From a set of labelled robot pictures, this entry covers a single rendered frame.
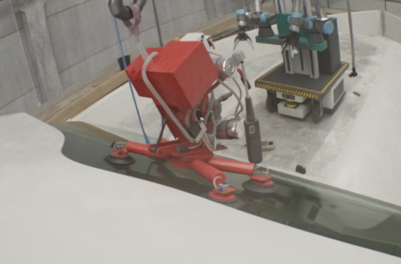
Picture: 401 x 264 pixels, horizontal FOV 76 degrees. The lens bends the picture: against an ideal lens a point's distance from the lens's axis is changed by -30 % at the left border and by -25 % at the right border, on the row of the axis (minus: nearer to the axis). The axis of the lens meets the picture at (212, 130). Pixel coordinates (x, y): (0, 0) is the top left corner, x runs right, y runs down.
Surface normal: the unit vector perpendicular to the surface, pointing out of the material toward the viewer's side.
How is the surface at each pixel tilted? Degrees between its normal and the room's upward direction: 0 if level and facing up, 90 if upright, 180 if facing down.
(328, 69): 90
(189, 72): 90
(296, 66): 90
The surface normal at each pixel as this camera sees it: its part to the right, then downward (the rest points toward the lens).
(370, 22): 0.23, 0.44
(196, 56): 0.78, 0.18
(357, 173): 0.09, -0.76
